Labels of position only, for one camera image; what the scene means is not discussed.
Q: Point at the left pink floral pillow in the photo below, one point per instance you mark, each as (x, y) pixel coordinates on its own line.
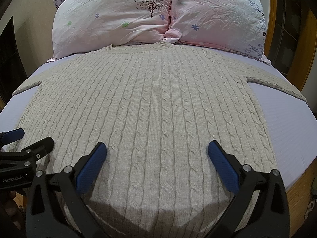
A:
(87, 25)

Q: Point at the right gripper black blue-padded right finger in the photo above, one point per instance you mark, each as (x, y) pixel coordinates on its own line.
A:
(270, 216)

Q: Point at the dark cabinet at left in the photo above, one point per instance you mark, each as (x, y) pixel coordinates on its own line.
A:
(12, 70)

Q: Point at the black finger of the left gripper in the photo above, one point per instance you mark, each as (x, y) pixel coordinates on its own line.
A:
(38, 150)

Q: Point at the wooden headboard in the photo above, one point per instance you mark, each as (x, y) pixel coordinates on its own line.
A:
(291, 42)

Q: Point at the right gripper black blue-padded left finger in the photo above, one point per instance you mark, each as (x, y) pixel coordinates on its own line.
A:
(44, 217)

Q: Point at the pink floral pillow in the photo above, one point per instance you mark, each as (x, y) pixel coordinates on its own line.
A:
(87, 25)
(237, 26)

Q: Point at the wooden bed frame side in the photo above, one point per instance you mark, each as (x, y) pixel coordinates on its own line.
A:
(298, 199)

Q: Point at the beige cable-knit sweater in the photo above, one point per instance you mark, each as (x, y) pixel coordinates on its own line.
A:
(156, 107)

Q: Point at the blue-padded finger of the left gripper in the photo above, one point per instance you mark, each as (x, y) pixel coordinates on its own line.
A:
(11, 136)

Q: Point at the right pink floral pillow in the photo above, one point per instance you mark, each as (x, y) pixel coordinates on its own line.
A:
(237, 26)

